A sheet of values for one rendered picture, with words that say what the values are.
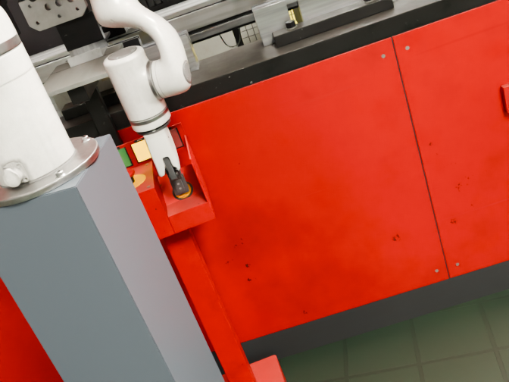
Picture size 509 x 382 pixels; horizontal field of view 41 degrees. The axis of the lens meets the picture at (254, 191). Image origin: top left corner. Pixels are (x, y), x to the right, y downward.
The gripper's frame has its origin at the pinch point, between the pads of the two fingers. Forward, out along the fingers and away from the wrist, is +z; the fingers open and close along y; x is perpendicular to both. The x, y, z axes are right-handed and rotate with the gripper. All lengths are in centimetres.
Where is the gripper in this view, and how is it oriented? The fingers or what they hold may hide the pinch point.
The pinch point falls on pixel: (179, 184)
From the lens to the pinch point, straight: 148.4
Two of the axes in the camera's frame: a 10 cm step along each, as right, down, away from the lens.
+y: 1.9, 4.7, -8.6
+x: 9.3, -3.6, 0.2
